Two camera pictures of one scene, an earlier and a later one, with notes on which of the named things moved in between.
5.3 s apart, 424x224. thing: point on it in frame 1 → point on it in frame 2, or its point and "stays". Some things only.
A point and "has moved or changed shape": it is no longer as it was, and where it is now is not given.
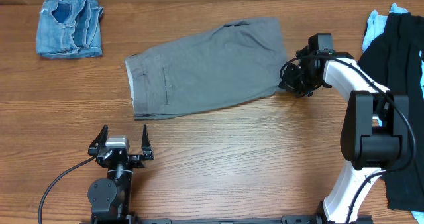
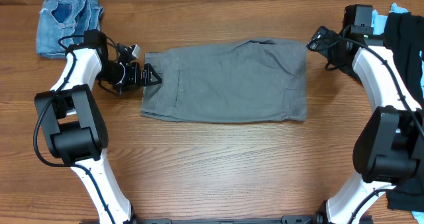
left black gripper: (139, 161) → (134, 81)
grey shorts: (238, 61) has moved or changed shape
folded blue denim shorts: (69, 27) stays
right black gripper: (292, 79) → (326, 44)
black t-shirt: (393, 61) stays
